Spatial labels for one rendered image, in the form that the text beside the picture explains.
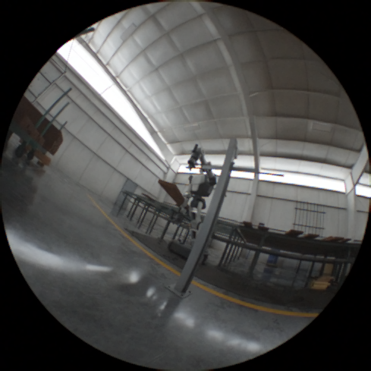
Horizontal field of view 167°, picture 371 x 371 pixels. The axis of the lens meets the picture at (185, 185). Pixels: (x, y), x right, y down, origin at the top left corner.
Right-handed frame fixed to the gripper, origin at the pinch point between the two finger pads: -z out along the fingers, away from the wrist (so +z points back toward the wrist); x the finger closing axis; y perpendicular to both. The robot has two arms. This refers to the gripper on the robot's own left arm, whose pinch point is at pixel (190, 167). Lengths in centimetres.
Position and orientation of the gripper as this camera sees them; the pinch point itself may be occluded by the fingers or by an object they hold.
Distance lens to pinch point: 127.4
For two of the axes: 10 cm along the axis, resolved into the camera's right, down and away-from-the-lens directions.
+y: 7.9, 1.2, -6.0
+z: 3.7, -8.7, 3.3
